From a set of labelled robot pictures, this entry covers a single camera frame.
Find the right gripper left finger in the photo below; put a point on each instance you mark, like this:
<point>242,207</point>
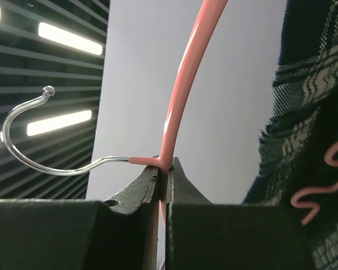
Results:
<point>118,233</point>

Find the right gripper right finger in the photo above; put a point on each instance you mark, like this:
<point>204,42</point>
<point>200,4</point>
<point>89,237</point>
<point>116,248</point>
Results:
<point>204,235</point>

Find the pink clothes hanger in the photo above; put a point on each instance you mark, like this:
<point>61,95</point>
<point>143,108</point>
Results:
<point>200,36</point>

